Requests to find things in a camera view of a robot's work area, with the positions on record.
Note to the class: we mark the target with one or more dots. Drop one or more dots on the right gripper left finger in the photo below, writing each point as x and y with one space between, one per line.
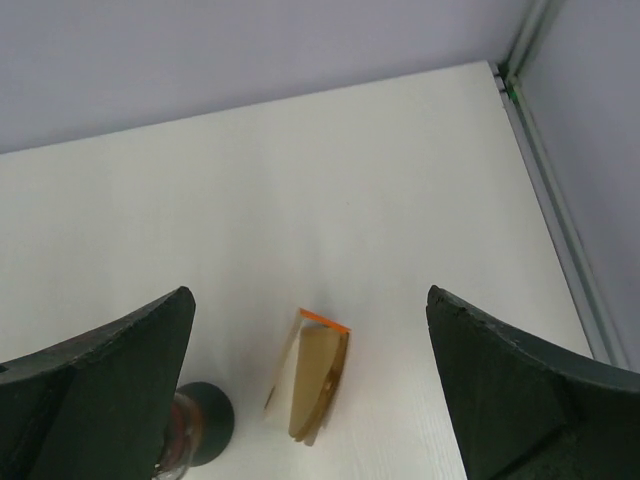
95 406

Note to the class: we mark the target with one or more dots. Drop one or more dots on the red-topped dark flask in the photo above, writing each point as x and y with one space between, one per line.
200 427

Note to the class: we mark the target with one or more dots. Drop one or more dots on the right aluminium frame post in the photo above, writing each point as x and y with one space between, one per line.
601 333

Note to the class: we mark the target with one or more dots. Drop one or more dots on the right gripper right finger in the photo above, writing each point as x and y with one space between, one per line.
524 408

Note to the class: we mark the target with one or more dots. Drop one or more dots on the brown coffee filter stack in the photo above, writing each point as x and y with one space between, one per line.
307 376

